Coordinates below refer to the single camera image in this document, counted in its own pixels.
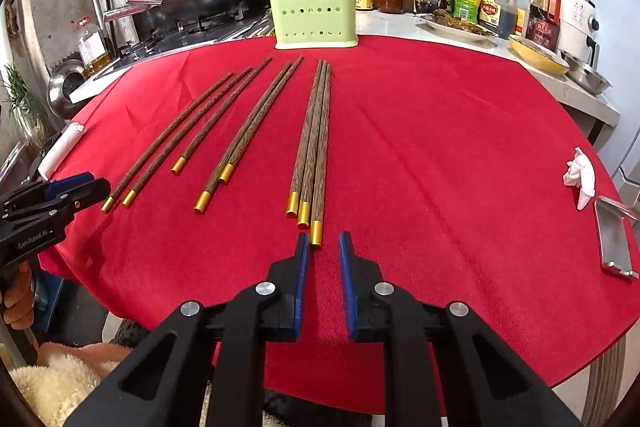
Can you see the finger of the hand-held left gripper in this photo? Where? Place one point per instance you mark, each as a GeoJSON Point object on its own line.
{"type": "Point", "coordinates": [70, 185]}
{"type": "Point", "coordinates": [90, 197]}

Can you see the red tablecloth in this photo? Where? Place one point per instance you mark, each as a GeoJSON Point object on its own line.
{"type": "Point", "coordinates": [425, 157]}

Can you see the row of steel cutlery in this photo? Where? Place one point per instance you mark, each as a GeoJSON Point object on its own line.
{"type": "Point", "coordinates": [257, 29]}

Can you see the steel wok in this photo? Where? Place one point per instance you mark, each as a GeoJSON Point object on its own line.
{"type": "Point", "coordinates": [200, 2]}

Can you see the white air fryer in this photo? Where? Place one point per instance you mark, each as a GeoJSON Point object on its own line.
{"type": "Point", "coordinates": [575, 22]}

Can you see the black gas stove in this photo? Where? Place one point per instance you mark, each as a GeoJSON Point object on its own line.
{"type": "Point", "coordinates": [190, 34]}

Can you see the white paper roll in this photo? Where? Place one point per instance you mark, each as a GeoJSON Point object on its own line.
{"type": "Point", "coordinates": [60, 152]}

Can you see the white bottle yellow cap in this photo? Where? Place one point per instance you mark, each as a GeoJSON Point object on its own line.
{"type": "Point", "coordinates": [524, 7]}

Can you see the large dark vinegar jug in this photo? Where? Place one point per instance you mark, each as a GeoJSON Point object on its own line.
{"type": "Point", "coordinates": [497, 4]}

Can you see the steel bowl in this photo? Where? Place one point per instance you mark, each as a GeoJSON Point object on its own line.
{"type": "Point", "coordinates": [590, 77]}

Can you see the wooden chopstick gold cap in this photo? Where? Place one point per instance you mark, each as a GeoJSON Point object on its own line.
{"type": "Point", "coordinates": [246, 133]}
{"type": "Point", "coordinates": [314, 140]}
{"type": "Point", "coordinates": [322, 152]}
{"type": "Point", "coordinates": [306, 134]}
{"type": "Point", "coordinates": [189, 134]}
{"type": "Point", "coordinates": [170, 140]}
{"type": "Point", "coordinates": [224, 112]}
{"type": "Point", "coordinates": [263, 116]}

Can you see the plate of cooked food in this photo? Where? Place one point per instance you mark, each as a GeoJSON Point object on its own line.
{"type": "Point", "coordinates": [457, 27]}

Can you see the person's left hand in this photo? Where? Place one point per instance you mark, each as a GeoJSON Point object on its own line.
{"type": "Point", "coordinates": [15, 299]}

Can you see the green perforated utensil holder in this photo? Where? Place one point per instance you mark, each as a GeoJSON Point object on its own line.
{"type": "Point", "coordinates": [312, 9]}

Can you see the cooking oil bottle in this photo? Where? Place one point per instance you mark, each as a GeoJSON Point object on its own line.
{"type": "Point", "coordinates": [94, 49]}

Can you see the green plant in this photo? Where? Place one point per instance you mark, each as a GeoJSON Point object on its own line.
{"type": "Point", "coordinates": [22, 102]}

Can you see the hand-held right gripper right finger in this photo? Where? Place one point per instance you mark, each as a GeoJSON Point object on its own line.
{"type": "Point", "coordinates": [347, 277]}

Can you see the cream fluffy clothing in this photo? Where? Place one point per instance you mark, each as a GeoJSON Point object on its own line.
{"type": "Point", "coordinates": [55, 387]}

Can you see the white crumpled tissue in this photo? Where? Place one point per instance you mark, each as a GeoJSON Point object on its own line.
{"type": "Point", "coordinates": [580, 174]}

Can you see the metal tray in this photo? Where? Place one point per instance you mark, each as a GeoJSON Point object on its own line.
{"type": "Point", "coordinates": [612, 232]}

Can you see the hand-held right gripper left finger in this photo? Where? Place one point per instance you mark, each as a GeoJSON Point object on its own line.
{"type": "Point", "coordinates": [302, 277]}

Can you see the yellow bowl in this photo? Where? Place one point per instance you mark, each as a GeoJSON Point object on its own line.
{"type": "Point", "coordinates": [537, 54]}

